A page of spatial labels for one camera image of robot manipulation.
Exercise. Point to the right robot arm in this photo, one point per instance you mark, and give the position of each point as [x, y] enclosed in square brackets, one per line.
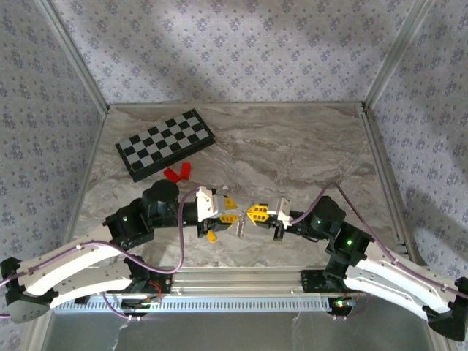
[402, 278]

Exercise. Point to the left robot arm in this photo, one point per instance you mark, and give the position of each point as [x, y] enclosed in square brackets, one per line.
[73, 256]

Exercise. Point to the small yellow block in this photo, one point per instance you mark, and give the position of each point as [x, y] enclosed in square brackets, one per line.
[211, 237]

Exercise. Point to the red block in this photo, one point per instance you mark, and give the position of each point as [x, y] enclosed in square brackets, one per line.
[172, 175]
[186, 170]

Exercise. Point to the black grey folding chessboard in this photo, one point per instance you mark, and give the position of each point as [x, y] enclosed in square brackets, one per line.
[168, 140]

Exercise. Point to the small circuit board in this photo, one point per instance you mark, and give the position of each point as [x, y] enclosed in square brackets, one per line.
[343, 303]
[140, 303]

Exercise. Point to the grey metal sheet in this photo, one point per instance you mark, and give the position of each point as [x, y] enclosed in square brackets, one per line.
[219, 332]

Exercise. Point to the small black box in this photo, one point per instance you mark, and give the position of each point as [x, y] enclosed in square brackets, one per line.
[81, 300]

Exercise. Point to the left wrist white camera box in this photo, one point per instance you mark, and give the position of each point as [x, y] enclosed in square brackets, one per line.
[208, 204]

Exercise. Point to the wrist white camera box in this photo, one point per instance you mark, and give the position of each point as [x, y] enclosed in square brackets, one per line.
[283, 210]
[208, 204]

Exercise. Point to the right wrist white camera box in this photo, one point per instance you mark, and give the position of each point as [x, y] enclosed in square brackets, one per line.
[283, 210]

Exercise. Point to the wide aluminium frame rail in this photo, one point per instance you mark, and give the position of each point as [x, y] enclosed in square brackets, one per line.
[237, 281]

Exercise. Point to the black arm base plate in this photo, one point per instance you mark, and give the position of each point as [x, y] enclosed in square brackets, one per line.
[311, 283]
[164, 283]

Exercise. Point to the aluminium frame post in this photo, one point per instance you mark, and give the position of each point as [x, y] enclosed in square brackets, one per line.
[398, 55]
[75, 55]

